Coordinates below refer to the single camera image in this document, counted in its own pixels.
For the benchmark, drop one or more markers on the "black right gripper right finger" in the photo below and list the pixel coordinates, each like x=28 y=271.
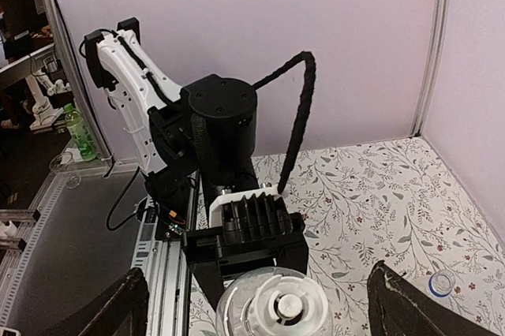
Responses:
x=396 y=307

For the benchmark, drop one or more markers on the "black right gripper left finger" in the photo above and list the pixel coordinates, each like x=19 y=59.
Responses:
x=125 y=301

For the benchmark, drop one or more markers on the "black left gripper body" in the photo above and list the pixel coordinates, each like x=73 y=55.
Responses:
x=212 y=262

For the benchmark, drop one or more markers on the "Pepsi bottle blue label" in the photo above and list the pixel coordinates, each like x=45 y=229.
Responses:
x=437 y=285

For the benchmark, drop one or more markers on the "clear plastic bottle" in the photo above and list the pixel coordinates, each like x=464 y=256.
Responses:
x=231 y=306

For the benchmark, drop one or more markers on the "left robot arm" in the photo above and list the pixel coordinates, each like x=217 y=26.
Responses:
x=194 y=147

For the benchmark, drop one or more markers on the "green bottle in background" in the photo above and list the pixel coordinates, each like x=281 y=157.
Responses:
x=78 y=130

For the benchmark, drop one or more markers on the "floral patterned table mat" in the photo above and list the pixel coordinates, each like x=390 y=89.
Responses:
x=394 y=201

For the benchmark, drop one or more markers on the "aluminium front rail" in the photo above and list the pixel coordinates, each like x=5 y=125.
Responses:
x=166 y=273

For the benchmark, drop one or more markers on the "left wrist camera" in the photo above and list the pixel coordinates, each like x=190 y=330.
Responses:
x=253 y=216

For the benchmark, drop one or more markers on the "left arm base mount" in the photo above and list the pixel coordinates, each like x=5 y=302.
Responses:
x=171 y=195

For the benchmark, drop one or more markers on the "left aluminium corner post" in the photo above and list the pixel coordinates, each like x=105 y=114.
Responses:
x=432 y=64

